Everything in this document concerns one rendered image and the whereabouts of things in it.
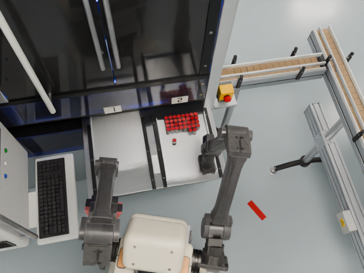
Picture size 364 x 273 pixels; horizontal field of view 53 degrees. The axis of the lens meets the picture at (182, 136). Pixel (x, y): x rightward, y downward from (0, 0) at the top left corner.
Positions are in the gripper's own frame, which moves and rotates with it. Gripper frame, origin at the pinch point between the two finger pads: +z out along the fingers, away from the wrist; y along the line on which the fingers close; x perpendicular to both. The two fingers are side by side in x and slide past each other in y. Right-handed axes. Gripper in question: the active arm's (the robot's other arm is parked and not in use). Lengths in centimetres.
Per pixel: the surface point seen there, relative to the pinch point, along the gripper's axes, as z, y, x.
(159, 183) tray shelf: 2.1, -1.8, 23.6
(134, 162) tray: -2.4, 9.6, 34.2
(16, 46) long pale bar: -76, 21, 66
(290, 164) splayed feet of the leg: 76, 28, -77
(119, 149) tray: 0.1, 19.4, 40.8
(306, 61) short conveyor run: -8, 54, -71
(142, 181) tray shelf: 1.9, 0.9, 31.6
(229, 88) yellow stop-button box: -16.8, 36.8, -19.3
